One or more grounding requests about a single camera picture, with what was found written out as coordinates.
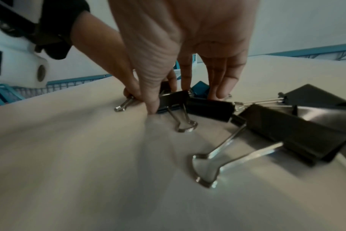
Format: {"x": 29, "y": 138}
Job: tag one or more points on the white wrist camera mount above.
{"x": 16, "y": 58}

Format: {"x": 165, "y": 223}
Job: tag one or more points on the person's left hand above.
{"x": 101, "y": 45}

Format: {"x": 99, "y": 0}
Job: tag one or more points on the small black binder clip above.
{"x": 174, "y": 99}

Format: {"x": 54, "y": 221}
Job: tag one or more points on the large black binder clip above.
{"x": 318, "y": 99}
{"x": 290, "y": 133}

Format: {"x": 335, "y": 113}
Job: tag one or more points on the person's right hand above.
{"x": 190, "y": 27}

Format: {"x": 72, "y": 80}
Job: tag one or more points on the teal plastic crate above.
{"x": 4, "y": 93}

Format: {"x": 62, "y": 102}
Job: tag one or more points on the medium black binder clip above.
{"x": 210, "y": 109}

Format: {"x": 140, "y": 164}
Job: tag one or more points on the teal metal rail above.
{"x": 310, "y": 52}

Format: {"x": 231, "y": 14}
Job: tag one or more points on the blue binder clip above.
{"x": 201, "y": 89}

